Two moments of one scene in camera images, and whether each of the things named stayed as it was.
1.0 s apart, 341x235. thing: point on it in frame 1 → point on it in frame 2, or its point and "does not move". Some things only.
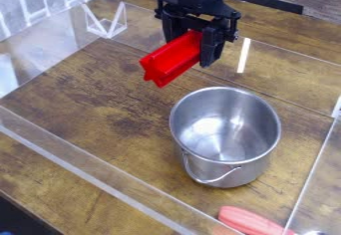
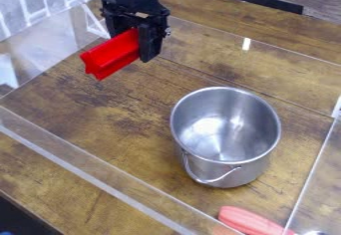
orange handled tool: x=252 y=222 does not move
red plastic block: x=173 y=59 → x=113 y=55
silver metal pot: x=225 y=128 does not move
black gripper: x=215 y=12 → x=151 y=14
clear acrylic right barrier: x=318 y=212 does not move
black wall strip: x=264 y=1 does not move
